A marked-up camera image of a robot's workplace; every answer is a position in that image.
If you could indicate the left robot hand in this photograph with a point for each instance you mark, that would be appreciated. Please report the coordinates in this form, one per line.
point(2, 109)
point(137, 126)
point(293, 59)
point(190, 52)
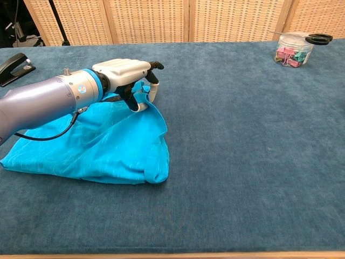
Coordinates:
point(121, 71)

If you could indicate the light blue printed T-shirt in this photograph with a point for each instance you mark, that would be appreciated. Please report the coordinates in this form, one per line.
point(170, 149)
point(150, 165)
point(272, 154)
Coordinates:
point(121, 151)

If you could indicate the wicker folding screen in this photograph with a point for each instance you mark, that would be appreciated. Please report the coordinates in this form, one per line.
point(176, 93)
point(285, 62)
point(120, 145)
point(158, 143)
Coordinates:
point(151, 19)

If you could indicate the black tripod stand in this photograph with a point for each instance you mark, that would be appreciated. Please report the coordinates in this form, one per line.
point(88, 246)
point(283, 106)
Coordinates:
point(59, 24)

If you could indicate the black stapler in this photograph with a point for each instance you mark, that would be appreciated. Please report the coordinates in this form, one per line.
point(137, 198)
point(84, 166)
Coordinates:
point(13, 68)

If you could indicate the dark blue table cover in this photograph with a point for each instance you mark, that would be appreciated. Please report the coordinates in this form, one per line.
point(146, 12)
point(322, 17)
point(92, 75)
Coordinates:
point(229, 162)

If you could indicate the clear jar of binder clips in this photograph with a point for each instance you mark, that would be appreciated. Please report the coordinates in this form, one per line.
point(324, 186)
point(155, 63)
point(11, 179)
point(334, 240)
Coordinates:
point(293, 54)

